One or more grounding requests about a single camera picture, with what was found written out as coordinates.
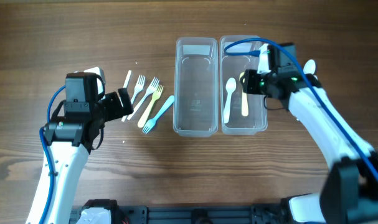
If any white plastic fork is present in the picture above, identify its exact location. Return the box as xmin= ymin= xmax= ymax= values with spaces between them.
xmin=123 ymin=70 xmax=132 ymax=88
xmin=127 ymin=77 xmax=159 ymax=120
xmin=131 ymin=75 xmax=145 ymax=104

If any yellow plastic fork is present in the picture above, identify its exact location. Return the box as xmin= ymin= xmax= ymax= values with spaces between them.
xmin=138 ymin=85 xmax=164 ymax=128

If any yellow plastic spoon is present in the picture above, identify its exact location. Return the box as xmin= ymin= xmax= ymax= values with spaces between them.
xmin=239 ymin=72 xmax=250 ymax=118

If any white spoon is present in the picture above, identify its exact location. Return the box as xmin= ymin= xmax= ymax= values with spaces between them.
xmin=223 ymin=77 xmax=237 ymax=124
xmin=303 ymin=59 xmax=316 ymax=75

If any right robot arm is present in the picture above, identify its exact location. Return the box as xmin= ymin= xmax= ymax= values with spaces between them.
xmin=240 ymin=40 xmax=378 ymax=223

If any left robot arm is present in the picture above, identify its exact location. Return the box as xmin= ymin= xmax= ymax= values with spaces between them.
xmin=26 ymin=67 xmax=133 ymax=223

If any right clear plastic container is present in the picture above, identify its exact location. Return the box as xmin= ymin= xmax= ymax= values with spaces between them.
xmin=219 ymin=35 xmax=268 ymax=135

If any clear plastic container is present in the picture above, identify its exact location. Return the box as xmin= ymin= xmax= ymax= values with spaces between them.
xmin=173 ymin=37 xmax=219 ymax=138
xmin=219 ymin=35 xmax=268 ymax=135

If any left clear plastic container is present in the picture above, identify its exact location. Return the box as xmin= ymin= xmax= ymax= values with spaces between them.
xmin=173 ymin=37 xmax=219 ymax=138

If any light blue plastic fork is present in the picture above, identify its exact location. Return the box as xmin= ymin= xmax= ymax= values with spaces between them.
xmin=142 ymin=95 xmax=174 ymax=134

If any left blue cable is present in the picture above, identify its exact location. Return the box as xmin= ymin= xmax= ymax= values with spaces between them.
xmin=38 ymin=84 xmax=68 ymax=224

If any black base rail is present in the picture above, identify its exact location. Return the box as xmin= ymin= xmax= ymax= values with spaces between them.
xmin=69 ymin=203 xmax=289 ymax=224

